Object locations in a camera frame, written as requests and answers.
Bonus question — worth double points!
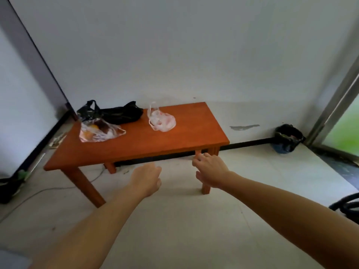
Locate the person's left hand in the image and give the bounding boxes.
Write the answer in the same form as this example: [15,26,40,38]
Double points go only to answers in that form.
[129,162,162,199]

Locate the person's right hand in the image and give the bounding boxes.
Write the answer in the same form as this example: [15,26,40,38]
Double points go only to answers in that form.
[192,153,232,189]

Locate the clear red-printed plastic bag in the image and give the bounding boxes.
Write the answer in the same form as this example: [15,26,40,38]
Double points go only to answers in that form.
[147,102,177,133]

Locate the thin clear plastic bag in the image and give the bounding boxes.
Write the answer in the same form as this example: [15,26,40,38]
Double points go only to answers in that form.
[79,118,127,143]

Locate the black plastic bag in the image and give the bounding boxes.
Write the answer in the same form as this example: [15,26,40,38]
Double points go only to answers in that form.
[76,100,144,125]

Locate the person's left forearm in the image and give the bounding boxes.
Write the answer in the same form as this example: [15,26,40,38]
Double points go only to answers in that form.
[29,186,146,269]

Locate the person's right forearm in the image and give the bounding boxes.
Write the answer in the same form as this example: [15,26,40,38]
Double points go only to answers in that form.
[220,171,359,269]

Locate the orange wooden table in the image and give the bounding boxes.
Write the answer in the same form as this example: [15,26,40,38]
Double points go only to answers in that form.
[43,102,230,208]

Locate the blue bin with black liner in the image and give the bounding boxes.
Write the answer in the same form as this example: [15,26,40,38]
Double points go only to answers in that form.
[272,124,306,154]

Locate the beige flat debris piece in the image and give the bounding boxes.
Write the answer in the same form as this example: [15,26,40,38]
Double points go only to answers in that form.
[49,133,67,149]

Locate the thin metal rod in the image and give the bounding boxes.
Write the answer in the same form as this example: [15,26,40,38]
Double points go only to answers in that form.
[28,153,46,177]

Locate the frosted glass door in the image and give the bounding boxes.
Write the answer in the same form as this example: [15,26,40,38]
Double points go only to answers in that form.
[322,95,359,157]

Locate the crumpled black bag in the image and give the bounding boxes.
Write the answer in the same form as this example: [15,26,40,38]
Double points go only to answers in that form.
[0,176,23,204]

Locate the thin grey cable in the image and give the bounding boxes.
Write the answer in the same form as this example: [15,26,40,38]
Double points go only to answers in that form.
[0,168,106,222]

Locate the metal door frame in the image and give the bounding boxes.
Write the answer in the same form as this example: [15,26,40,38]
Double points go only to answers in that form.
[304,53,359,154]

